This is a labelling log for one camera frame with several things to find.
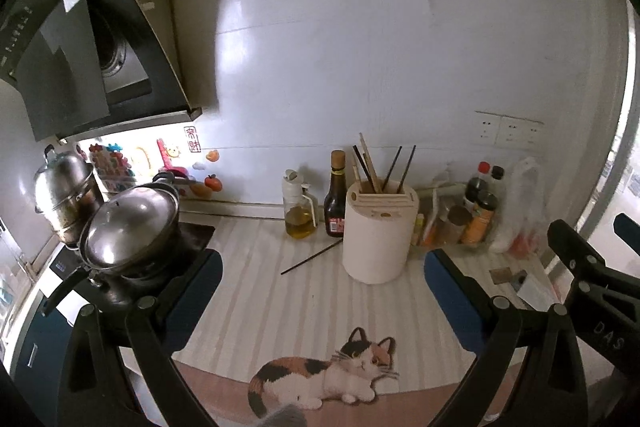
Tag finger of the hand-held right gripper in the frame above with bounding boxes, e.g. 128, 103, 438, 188
547, 219, 609, 289

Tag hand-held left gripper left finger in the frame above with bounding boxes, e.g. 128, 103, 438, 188
55, 249, 224, 427

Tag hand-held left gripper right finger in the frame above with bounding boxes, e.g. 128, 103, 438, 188
423, 249, 589, 427

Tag white utensil holder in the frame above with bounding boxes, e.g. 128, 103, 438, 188
342, 179, 420, 286

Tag black gas stove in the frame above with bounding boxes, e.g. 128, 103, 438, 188
42, 219, 217, 323

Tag clear seasoning rack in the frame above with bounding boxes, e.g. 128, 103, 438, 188
412, 182, 493, 253

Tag clear plastic bag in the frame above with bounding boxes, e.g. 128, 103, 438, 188
489, 156, 547, 256

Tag brown lid seasoning jar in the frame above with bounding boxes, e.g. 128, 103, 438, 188
445, 204, 474, 244

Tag striped cat print mat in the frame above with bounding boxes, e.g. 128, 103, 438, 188
171, 214, 566, 427

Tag orange label seasoning bottle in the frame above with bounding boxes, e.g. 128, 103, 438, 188
460, 192, 499, 249

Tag steel lidded wok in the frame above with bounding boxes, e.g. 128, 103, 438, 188
42, 183, 182, 319

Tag black cap sauce bottle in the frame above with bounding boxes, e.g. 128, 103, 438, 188
489, 165, 507, 200

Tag red cap sauce bottle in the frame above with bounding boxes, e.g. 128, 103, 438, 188
464, 161, 493, 210

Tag clear cooking oil bottle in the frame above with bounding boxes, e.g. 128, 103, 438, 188
282, 169, 319, 241

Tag pink plastic holder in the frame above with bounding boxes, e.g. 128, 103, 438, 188
156, 138, 191, 182

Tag dark soy sauce bottle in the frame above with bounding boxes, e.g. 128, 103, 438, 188
323, 150, 349, 238

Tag steel steamer pot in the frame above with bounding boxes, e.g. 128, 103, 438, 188
33, 145, 105, 249

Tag teal kitchen cabinet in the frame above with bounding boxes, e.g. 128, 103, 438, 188
0, 252, 81, 413

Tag black range hood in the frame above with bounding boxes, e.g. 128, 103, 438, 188
0, 0, 204, 144

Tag white wall socket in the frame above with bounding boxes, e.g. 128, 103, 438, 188
474, 110, 502, 146
499, 114, 544, 150

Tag colourful cartoon wall stickers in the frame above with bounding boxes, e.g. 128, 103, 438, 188
75, 142, 153, 194

